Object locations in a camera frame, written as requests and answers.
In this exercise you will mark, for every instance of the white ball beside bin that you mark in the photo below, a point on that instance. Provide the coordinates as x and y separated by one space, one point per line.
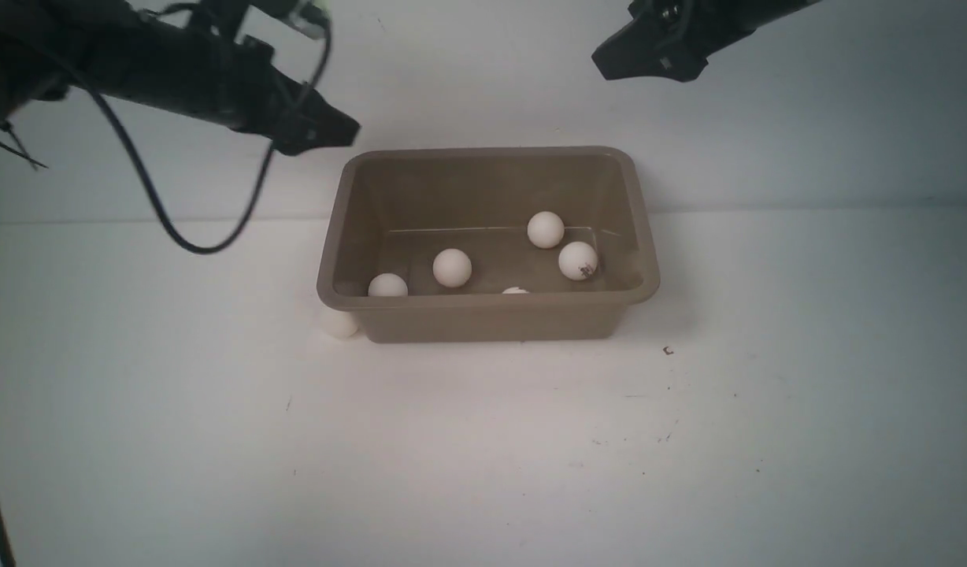
338 325

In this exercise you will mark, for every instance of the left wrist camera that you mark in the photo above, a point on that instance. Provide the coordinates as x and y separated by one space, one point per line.
310 18

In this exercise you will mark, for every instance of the tan plastic bin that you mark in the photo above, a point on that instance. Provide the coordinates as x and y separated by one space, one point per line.
395 210

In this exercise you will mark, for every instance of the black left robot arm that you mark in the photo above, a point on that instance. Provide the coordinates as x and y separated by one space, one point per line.
108 47

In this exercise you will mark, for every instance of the white ball with logo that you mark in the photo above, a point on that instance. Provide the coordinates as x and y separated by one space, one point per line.
388 284

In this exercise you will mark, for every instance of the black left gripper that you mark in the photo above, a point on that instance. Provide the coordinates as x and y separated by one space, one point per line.
235 85

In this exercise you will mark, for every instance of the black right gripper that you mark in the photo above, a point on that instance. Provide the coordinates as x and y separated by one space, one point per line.
674 39

